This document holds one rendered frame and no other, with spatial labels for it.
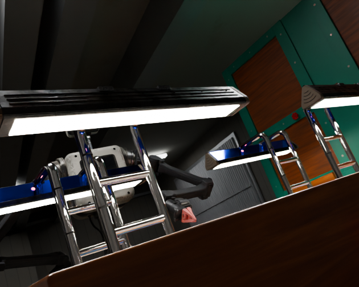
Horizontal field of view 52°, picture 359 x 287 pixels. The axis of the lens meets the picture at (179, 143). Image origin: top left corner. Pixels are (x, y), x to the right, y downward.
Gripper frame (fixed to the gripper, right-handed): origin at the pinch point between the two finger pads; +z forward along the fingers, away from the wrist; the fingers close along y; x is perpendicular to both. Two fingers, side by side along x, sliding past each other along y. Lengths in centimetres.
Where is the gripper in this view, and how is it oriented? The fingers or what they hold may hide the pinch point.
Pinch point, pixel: (194, 220)
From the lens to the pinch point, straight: 171.4
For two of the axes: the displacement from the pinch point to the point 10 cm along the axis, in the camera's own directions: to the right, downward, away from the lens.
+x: -0.7, 9.6, 2.6
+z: 6.4, 2.4, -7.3
